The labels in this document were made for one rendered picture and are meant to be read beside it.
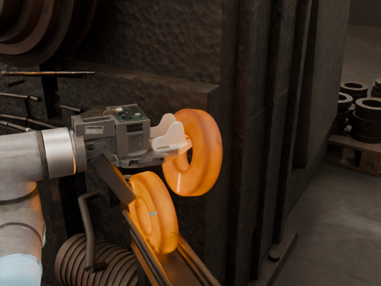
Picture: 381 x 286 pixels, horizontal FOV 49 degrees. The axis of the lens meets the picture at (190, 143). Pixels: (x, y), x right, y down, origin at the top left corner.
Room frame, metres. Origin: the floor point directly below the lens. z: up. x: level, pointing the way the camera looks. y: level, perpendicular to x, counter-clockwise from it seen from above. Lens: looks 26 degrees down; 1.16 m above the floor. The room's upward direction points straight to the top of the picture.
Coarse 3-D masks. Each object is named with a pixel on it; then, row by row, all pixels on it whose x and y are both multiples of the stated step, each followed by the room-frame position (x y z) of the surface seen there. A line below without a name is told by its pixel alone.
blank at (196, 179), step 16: (176, 112) 0.71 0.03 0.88; (192, 112) 0.66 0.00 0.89; (192, 128) 0.65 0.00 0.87; (208, 128) 0.63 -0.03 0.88; (192, 144) 0.64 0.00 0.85; (208, 144) 0.61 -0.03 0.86; (176, 160) 0.67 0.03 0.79; (192, 160) 0.62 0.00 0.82; (208, 160) 0.59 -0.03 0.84; (176, 176) 0.65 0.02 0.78; (192, 176) 0.61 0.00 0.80; (208, 176) 0.59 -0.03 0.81; (176, 192) 0.63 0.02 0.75; (192, 192) 0.60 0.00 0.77
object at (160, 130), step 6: (168, 114) 0.66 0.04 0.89; (162, 120) 0.66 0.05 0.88; (168, 120) 0.66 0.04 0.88; (174, 120) 0.67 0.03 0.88; (156, 126) 0.66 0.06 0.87; (162, 126) 0.66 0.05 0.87; (168, 126) 0.66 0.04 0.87; (150, 132) 0.65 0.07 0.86; (156, 132) 0.65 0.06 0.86; (162, 132) 0.66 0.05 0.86; (150, 138) 0.65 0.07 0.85; (186, 138) 0.66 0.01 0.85; (150, 144) 0.64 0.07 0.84
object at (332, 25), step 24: (312, 0) 1.48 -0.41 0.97; (336, 0) 1.64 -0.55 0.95; (312, 24) 1.50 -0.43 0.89; (336, 24) 1.69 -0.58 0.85; (312, 48) 1.51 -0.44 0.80; (336, 48) 1.75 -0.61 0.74; (312, 72) 1.53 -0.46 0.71; (336, 72) 1.82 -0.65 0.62; (312, 96) 1.55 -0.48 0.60; (336, 96) 1.89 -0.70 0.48; (312, 120) 1.58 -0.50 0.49; (312, 144) 1.61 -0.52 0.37; (312, 168) 1.87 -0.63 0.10
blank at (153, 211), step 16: (144, 176) 0.64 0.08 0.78; (144, 192) 0.62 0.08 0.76; (160, 192) 0.60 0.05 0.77; (144, 208) 0.66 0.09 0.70; (160, 208) 0.58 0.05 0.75; (144, 224) 0.64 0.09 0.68; (160, 224) 0.56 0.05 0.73; (176, 224) 0.57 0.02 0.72; (160, 240) 0.56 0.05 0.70; (176, 240) 0.57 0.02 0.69
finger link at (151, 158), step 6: (150, 150) 0.61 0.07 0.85; (168, 150) 0.61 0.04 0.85; (174, 150) 0.62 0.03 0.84; (150, 156) 0.59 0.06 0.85; (156, 156) 0.59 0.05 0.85; (162, 156) 0.60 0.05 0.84; (168, 156) 0.60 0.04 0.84; (174, 156) 0.61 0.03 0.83; (132, 162) 0.59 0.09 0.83; (138, 162) 0.59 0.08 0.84; (144, 162) 0.58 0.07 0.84; (150, 162) 0.59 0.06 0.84; (156, 162) 0.59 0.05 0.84; (162, 162) 0.59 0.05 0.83
